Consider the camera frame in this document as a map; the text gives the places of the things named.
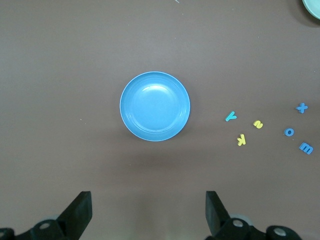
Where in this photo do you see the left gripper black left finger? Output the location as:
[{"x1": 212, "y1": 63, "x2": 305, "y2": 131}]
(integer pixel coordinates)
[{"x1": 0, "y1": 190, "x2": 93, "y2": 240}]

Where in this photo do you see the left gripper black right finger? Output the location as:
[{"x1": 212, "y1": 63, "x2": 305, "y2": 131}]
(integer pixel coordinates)
[{"x1": 203, "y1": 190, "x2": 301, "y2": 240}]

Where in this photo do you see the yellow foam letter k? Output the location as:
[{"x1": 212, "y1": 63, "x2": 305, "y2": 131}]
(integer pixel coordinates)
[{"x1": 236, "y1": 133, "x2": 247, "y2": 147}]

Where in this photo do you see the teal foam letter y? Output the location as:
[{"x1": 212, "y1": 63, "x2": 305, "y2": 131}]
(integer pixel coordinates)
[{"x1": 224, "y1": 111, "x2": 238, "y2": 123}]

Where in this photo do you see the blue foam letter m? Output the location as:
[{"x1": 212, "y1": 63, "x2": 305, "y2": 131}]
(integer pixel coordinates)
[{"x1": 298, "y1": 141, "x2": 315, "y2": 156}]

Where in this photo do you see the blue foam letter o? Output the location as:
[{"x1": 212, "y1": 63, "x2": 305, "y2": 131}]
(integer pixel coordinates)
[{"x1": 283, "y1": 126, "x2": 296, "y2": 138}]

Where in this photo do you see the blue round plate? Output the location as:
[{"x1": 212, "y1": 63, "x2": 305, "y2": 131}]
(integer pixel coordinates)
[{"x1": 119, "y1": 71, "x2": 191, "y2": 143}]

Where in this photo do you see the blue foam letter x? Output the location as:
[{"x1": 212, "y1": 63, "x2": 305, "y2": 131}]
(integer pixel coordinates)
[{"x1": 295, "y1": 102, "x2": 309, "y2": 115}]

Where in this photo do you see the brown table cover sheet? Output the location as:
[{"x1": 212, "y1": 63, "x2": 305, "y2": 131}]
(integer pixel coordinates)
[{"x1": 0, "y1": 0, "x2": 320, "y2": 240}]

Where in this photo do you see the pale green round plate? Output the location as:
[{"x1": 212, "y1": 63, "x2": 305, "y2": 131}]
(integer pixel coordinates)
[{"x1": 301, "y1": 0, "x2": 320, "y2": 21}]

